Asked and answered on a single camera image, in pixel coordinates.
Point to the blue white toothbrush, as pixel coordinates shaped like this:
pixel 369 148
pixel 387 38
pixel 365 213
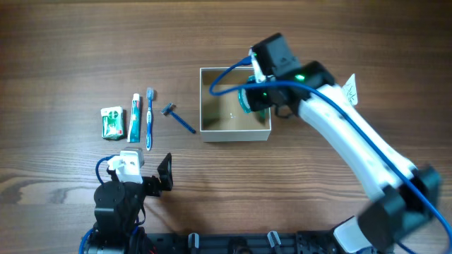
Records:
pixel 149 118

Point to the teal toothpaste tube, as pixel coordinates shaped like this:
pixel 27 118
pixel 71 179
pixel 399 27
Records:
pixel 135 120

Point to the white lotion tube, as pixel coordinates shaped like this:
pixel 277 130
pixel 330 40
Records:
pixel 350 90

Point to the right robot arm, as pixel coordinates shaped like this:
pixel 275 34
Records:
pixel 402 197

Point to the white open cardboard box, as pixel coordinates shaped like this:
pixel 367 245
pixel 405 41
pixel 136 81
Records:
pixel 222 119

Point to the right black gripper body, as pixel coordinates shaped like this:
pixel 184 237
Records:
pixel 257 97

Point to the green soap packet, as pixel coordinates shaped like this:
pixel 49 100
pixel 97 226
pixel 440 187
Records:
pixel 112 123

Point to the blue disposable razor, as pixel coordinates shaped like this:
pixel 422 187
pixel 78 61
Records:
pixel 169 110

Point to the blue mouthwash bottle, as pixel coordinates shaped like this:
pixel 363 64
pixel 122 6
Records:
pixel 262 114

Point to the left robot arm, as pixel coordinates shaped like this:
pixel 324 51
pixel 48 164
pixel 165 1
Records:
pixel 118 201

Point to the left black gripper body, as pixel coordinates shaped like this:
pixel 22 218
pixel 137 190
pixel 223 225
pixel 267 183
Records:
pixel 152 183

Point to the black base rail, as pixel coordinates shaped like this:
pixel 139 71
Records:
pixel 300 242

